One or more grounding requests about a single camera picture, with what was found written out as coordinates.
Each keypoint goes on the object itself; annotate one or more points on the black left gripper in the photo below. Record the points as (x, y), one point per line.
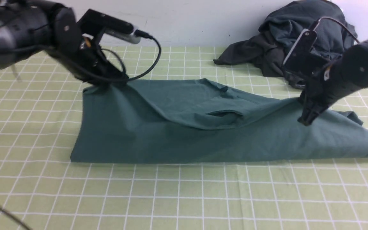
(86, 61)

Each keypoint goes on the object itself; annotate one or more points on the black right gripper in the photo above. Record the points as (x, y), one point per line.
(325, 84)

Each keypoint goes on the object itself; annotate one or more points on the green long-sleeved shirt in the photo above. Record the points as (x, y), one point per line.
(202, 121)

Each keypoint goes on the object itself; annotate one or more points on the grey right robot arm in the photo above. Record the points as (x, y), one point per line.
(357, 59)

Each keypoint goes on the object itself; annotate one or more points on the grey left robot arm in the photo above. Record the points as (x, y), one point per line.
(30, 26)

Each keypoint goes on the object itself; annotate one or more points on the dark grey crumpled garment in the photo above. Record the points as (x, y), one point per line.
(264, 52)

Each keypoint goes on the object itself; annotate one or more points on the green checkered tablecloth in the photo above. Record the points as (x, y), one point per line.
(40, 116)

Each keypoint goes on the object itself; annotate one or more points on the dark blue crumpled garment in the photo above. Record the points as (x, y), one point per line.
(334, 34)

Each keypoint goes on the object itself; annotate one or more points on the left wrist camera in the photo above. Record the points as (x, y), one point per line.
(96, 24)

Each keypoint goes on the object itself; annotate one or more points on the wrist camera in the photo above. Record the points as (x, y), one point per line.
(96, 24)
(301, 61)

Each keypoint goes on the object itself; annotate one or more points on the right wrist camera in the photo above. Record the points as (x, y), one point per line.
(301, 61)

